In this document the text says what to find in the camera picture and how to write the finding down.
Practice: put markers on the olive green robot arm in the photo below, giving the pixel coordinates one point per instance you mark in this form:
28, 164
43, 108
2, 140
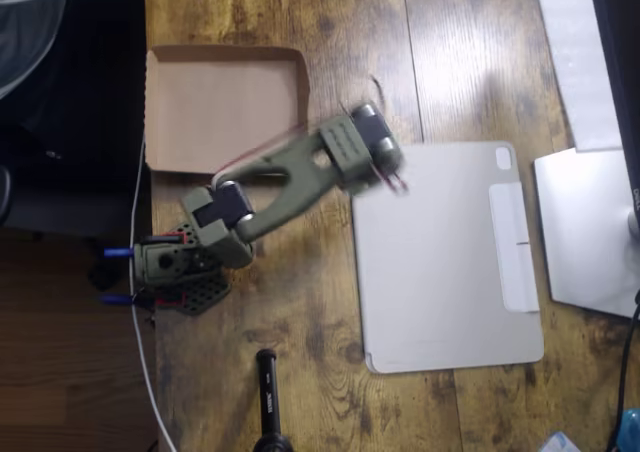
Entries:
295, 162

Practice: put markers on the brown cardboard tray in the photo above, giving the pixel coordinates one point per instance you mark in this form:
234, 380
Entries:
225, 102

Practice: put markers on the tablet in grey folio case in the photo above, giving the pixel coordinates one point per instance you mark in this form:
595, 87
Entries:
450, 272

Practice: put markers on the black office chair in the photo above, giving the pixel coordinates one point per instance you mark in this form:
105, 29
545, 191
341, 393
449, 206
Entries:
75, 147

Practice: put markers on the silver monitor stand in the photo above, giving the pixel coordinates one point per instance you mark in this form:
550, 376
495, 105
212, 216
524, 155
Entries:
585, 232

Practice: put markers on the white foam sheet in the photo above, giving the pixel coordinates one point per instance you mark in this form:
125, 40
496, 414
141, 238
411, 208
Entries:
575, 47

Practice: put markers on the white and blue packet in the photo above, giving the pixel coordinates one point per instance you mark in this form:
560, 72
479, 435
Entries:
560, 443

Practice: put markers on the black monitor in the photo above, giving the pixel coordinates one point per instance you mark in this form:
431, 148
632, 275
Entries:
625, 47

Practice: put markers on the person in grey shirt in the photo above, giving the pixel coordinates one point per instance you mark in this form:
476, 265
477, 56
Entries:
25, 22

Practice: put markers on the blue round object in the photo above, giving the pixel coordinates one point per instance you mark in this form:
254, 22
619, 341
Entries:
631, 429

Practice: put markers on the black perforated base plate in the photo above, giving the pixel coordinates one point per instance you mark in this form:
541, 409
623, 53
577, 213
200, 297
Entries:
205, 297

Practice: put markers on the black camera stand pole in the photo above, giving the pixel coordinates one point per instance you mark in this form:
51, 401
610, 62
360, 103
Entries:
270, 397

